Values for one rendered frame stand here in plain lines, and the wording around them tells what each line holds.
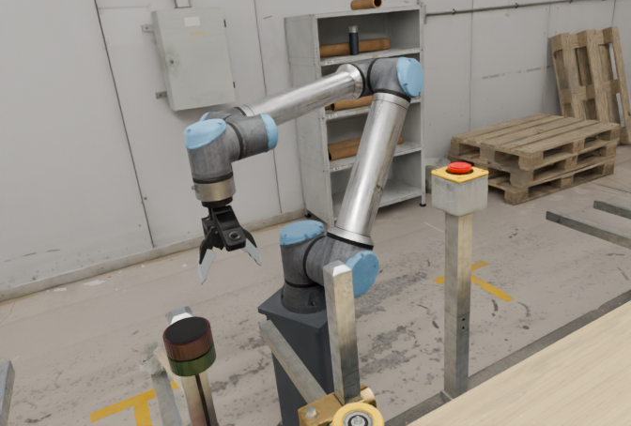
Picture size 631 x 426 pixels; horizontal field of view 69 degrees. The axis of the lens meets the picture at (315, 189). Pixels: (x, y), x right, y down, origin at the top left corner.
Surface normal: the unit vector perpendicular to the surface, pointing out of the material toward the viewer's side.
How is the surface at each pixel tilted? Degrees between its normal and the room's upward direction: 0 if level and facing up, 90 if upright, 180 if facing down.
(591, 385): 0
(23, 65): 90
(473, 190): 90
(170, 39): 90
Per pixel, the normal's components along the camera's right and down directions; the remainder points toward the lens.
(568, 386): -0.09, -0.94
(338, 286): 0.47, 0.26
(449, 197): -0.88, 0.23
